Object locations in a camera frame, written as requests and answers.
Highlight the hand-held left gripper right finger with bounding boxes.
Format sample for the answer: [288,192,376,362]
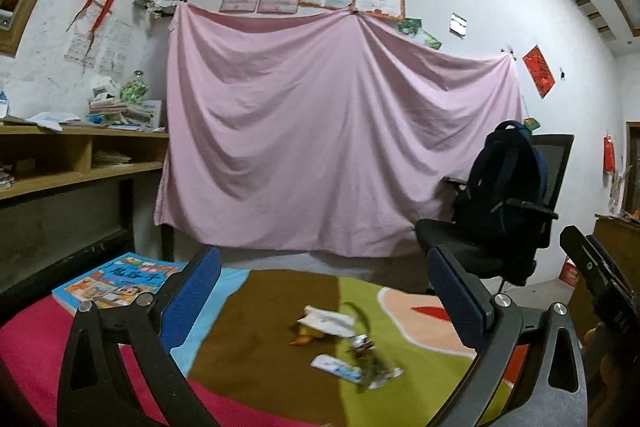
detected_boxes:
[426,244,590,427]

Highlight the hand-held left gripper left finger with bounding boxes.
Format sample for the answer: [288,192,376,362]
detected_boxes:
[56,245,223,427]

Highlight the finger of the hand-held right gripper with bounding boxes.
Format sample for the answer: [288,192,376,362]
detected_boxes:
[558,224,626,304]
[586,233,640,293]

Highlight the green strip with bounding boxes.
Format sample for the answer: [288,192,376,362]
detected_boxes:
[342,301,374,334]

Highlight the grey wrapper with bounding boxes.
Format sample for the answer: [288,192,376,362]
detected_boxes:
[349,333,377,356]

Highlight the clear plastic wrapper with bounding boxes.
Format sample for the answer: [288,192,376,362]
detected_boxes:
[356,356,404,394]

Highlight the small orange peel piece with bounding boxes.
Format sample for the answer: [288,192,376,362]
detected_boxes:
[289,326,327,349]

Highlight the white paper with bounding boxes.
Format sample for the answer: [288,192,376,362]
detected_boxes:
[297,305,354,339]

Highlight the white blue wrapper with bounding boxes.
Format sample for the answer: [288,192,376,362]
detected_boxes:
[310,353,364,384]

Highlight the person's right hand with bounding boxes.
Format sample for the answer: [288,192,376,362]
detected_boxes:
[581,321,627,389]

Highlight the wooden cabinet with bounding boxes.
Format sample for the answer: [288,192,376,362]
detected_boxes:
[569,212,640,338]

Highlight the black office chair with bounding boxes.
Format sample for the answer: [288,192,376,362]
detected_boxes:
[415,133,576,296]

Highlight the multicolour patchwork blanket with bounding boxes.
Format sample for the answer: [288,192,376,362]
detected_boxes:
[0,266,532,427]

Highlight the blue children's picture book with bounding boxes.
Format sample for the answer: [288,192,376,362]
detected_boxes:
[51,251,189,313]

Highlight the wooden door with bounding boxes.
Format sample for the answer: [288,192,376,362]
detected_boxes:
[624,121,640,214]

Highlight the red hanging ornament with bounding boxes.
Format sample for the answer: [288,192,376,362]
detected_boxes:
[602,133,618,174]

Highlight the dark blue backpack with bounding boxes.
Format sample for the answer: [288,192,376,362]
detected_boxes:
[452,120,547,254]

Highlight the stacked papers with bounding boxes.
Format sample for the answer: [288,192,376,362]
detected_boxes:
[92,149,134,168]
[0,161,17,194]

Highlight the red paper poster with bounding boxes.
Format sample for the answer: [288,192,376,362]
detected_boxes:
[522,44,557,100]

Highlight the stack of books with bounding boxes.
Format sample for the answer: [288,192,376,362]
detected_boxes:
[87,99,164,131]

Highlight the wooden shelf desk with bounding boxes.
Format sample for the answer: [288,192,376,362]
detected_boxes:
[0,121,171,293]

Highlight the pink hanging bed sheet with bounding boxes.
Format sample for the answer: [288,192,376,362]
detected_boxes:
[152,1,524,259]

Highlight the glass jar with green candies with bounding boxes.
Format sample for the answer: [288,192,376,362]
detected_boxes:
[119,70,150,104]

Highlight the loose papers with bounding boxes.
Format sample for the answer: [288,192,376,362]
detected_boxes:
[24,110,82,132]

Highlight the green photo card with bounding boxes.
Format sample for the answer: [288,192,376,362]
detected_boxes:
[413,29,444,51]
[396,17,424,38]

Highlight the black white small poster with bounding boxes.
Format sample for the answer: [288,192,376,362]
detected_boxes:
[448,11,469,40]

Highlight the paper wall calendar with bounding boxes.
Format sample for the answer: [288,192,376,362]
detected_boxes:
[63,18,133,76]

